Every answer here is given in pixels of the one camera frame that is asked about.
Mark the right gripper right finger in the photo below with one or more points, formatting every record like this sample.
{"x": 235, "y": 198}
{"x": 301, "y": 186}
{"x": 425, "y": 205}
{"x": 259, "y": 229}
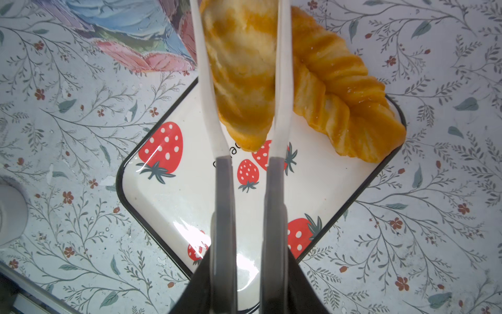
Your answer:
{"x": 301, "y": 297}

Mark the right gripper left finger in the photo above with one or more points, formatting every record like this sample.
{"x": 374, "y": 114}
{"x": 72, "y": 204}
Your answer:
{"x": 196, "y": 297}

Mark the white slotted spatula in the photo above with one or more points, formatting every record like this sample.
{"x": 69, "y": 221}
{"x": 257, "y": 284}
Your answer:
{"x": 274, "y": 246}

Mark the long twisted bread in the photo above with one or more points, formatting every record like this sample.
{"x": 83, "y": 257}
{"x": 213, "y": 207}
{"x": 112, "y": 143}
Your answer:
{"x": 337, "y": 97}

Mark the floral paper bag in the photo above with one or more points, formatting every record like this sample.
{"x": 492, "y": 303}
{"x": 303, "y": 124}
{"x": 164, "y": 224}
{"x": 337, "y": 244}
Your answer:
{"x": 143, "y": 36}

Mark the striped bread roll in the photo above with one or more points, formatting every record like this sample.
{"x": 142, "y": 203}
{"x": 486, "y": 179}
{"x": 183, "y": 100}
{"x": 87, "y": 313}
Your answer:
{"x": 241, "y": 40}

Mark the clear tape roll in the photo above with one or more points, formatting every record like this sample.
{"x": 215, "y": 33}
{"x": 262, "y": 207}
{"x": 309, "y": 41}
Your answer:
{"x": 14, "y": 210}

